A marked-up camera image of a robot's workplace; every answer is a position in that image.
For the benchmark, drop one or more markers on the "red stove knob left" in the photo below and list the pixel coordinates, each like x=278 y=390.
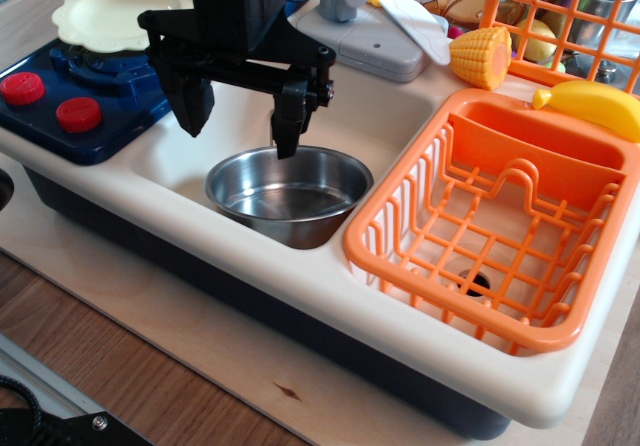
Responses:
x=23 y=88

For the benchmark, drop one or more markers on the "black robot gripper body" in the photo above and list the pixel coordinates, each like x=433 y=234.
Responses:
x=246 y=43

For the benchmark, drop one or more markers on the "yellow toy potato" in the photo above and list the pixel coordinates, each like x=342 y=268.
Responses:
x=533 y=41

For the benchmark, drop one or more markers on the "steel pot in background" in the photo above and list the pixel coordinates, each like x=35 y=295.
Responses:
x=584 y=32

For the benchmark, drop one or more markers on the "cream toy sink unit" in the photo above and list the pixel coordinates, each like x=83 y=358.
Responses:
x=151 y=192

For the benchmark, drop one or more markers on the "orange plastic drying rack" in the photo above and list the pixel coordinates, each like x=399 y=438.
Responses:
x=498 y=220

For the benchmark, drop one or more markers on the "yellow toy banana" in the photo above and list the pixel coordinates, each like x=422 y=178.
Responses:
x=601 y=104

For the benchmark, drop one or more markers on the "blue toy stove top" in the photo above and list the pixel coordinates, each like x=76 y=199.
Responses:
x=124 y=84

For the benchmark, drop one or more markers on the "red stove knob right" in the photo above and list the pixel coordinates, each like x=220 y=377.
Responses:
x=79 y=115

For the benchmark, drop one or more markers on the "cream scalloped plastic plate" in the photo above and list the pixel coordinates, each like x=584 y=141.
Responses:
x=108 y=26

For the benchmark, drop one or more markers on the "small stainless steel pan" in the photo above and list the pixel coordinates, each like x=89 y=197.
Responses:
x=299 y=201

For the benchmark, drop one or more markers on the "grey toy faucet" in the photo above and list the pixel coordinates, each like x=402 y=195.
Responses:
x=362 y=36

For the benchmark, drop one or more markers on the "black metal bracket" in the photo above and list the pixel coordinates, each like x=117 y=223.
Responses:
x=92 y=429

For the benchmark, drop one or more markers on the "yellow toy corn cob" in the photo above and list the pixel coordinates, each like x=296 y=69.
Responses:
x=482 y=57

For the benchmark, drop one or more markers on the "orange wire basket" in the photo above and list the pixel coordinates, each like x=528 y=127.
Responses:
x=558 y=39

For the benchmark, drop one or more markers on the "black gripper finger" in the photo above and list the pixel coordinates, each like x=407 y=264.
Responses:
x=190 y=96
x=290 y=117

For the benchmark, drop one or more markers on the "white toy knife yellow handle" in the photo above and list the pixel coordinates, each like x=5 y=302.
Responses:
x=420 y=25

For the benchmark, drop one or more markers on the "red stove knob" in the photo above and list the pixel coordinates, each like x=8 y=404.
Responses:
x=79 y=115
x=23 y=88

